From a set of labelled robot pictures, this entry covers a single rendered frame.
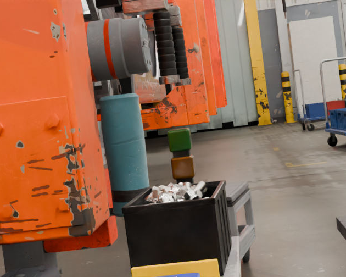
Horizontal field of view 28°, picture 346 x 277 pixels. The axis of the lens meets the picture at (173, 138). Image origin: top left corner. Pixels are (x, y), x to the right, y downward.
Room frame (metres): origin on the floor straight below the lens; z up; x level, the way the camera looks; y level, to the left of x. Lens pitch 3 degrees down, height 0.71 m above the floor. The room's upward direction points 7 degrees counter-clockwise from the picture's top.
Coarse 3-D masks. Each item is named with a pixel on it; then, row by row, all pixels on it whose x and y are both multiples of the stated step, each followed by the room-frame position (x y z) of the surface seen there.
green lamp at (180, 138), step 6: (168, 132) 1.24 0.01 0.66; (174, 132) 1.23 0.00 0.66; (180, 132) 1.23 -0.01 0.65; (186, 132) 1.23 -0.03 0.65; (168, 138) 1.24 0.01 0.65; (174, 138) 1.23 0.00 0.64; (180, 138) 1.23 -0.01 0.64; (186, 138) 1.23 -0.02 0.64; (174, 144) 1.23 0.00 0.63; (180, 144) 1.23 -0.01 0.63; (186, 144) 1.23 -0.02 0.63; (174, 150) 1.23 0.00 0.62; (180, 150) 1.23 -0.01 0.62; (186, 150) 1.23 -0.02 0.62
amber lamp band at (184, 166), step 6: (186, 156) 1.24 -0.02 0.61; (192, 156) 1.25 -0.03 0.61; (174, 162) 1.23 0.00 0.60; (180, 162) 1.23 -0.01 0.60; (186, 162) 1.23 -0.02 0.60; (192, 162) 1.23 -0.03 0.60; (174, 168) 1.23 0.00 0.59; (180, 168) 1.23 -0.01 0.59; (186, 168) 1.23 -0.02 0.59; (192, 168) 1.23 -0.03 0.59; (174, 174) 1.23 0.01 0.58; (180, 174) 1.23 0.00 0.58; (186, 174) 1.23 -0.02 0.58; (192, 174) 1.23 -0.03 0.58
